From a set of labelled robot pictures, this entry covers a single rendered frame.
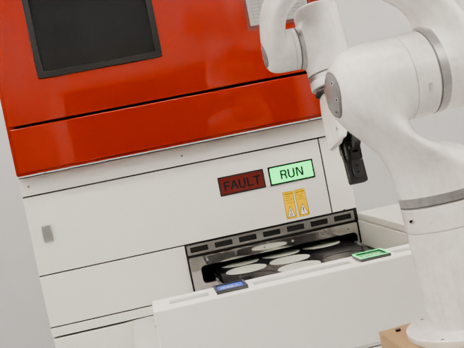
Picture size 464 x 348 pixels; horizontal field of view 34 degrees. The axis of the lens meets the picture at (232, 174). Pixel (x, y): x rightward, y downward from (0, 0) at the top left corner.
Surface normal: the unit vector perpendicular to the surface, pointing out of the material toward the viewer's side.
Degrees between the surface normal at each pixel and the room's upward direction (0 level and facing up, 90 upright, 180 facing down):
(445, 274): 90
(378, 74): 78
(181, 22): 90
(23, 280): 90
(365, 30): 90
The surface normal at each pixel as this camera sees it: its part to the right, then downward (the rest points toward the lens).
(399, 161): -0.65, 0.57
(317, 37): -0.05, -0.15
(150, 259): 0.14, 0.03
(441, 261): -0.55, 0.16
